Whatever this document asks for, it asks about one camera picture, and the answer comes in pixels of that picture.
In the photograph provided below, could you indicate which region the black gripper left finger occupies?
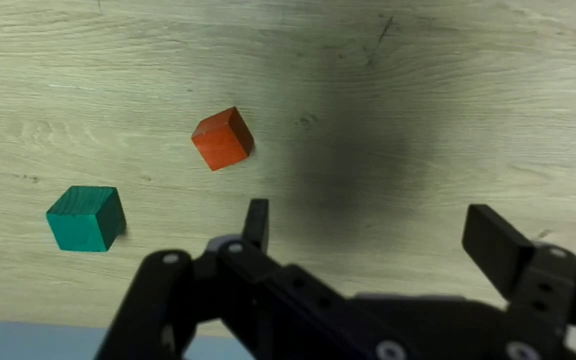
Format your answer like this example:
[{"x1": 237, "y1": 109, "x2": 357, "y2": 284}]
[{"x1": 95, "y1": 196, "x2": 397, "y2": 360}]

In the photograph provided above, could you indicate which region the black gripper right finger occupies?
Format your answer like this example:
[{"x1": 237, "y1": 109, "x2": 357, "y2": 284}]
[{"x1": 460, "y1": 202, "x2": 576, "y2": 360}]

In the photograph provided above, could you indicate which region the orange wooden block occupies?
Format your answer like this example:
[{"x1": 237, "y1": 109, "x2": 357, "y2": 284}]
[{"x1": 190, "y1": 106, "x2": 256, "y2": 172}]

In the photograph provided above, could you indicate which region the green wooden block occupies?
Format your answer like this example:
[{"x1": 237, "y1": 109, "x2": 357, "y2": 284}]
[{"x1": 44, "y1": 184, "x2": 129, "y2": 255}]

